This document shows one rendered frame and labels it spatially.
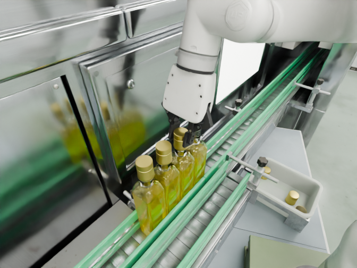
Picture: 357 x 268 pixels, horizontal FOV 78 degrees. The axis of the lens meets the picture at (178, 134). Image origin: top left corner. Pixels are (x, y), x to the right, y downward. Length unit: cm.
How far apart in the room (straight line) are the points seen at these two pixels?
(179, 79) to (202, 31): 10
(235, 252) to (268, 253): 12
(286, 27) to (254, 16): 12
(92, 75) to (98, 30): 8
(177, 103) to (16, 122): 29
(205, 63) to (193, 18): 8
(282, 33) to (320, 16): 6
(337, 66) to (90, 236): 132
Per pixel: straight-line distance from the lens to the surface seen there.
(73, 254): 70
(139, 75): 52
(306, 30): 46
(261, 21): 36
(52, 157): 53
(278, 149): 114
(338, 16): 40
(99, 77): 45
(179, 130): 50
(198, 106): 43
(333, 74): 143
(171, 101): 47
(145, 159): 44
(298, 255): 76
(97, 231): 71
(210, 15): 39
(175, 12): 58
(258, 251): 73
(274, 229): 88
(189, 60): 42
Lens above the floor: 149
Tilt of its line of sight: 41 degrees down
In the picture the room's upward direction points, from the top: straight up
